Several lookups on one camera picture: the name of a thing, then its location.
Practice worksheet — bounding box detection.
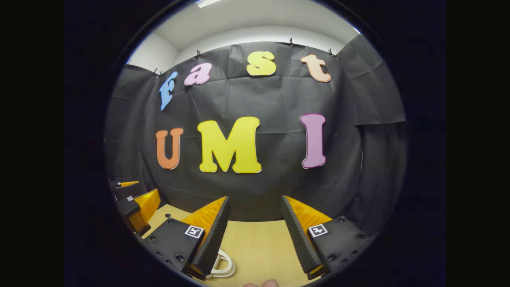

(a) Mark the black backdrop cloth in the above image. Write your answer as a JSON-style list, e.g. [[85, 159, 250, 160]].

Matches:
[[104, 34, 407, 236]]

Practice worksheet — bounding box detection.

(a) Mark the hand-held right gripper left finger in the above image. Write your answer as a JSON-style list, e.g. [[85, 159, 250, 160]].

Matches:
[[141, 196, 231, 281]]

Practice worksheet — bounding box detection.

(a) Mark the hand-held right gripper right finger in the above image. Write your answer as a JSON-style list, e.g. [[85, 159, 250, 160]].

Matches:
[[280, 195, 373, 281]]

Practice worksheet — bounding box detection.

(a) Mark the white suitcase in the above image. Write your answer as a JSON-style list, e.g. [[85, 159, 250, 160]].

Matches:
[[205, 248, 237, 279]]

